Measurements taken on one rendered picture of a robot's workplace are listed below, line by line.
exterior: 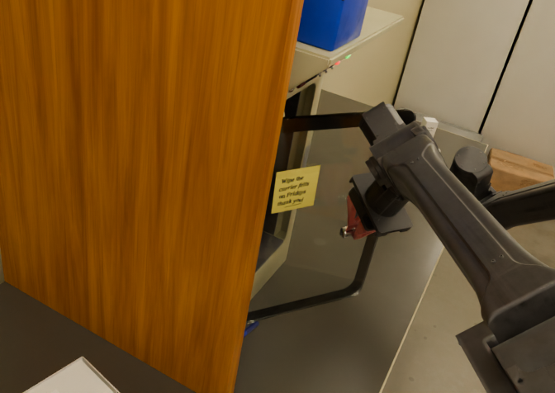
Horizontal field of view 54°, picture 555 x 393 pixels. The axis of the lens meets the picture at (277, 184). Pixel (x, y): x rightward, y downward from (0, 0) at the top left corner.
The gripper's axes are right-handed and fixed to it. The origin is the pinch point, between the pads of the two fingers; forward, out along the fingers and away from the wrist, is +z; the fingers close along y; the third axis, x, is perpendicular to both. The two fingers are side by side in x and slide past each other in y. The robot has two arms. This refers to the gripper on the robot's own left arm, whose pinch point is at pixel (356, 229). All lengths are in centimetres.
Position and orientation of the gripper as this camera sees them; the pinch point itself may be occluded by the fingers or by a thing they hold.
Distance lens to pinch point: 90.3
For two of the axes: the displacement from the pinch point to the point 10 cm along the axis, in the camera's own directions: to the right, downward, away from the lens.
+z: -3.3, 5.4, 7.7
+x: 8.8, -1.2, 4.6
